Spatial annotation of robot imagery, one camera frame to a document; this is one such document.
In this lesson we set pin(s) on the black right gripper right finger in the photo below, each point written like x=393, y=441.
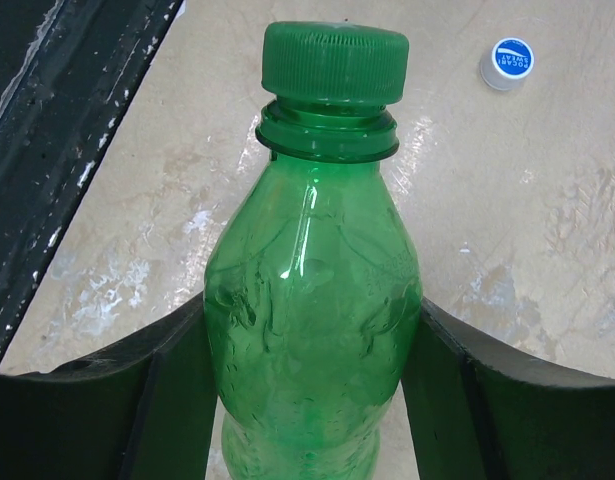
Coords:
x=481, y=409

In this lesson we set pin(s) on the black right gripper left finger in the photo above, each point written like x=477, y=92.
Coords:
x=140, y=408

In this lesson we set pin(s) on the green plastic bottle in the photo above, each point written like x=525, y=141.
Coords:
x=311, y=298

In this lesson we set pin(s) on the Pocari Sweat white cap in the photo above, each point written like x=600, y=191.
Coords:
x=506, y=65

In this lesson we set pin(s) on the green bottle cap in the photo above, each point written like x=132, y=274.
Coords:
x=334, y=63

